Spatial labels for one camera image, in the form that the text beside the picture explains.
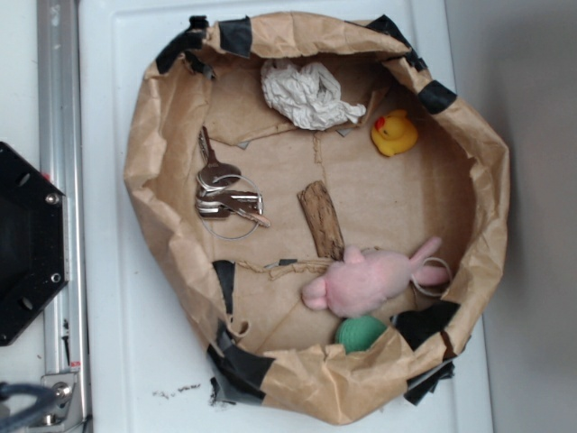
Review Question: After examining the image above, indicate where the silver key bunch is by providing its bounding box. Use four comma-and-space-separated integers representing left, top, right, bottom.
195, 126, 271, 241

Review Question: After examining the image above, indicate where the green ball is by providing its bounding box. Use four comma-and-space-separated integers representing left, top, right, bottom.
334, 316, 388, 354

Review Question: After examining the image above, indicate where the pink plush bunny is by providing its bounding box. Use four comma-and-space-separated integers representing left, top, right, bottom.
301, 236, 452, 318

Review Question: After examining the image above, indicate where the yellow rubber duck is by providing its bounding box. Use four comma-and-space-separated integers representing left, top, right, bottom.
371, 109, 418, 157

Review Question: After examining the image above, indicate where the brown wood piece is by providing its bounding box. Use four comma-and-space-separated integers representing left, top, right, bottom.
297, 180, 344, 261

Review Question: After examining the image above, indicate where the white tray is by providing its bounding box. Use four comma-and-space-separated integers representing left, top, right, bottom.
77, 0, 495, 433

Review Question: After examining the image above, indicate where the aluminium rail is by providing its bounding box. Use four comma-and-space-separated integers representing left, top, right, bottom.
37, 1, 93, 432

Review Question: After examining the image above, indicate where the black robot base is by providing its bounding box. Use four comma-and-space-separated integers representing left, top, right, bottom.
1, 143, 67, 346

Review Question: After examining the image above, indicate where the white paper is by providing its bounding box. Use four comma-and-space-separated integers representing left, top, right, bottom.
261, 59, 367, 131

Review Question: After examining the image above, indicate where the brown paper bag tray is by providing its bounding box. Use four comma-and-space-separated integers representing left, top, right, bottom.
124, 12, 510, 425

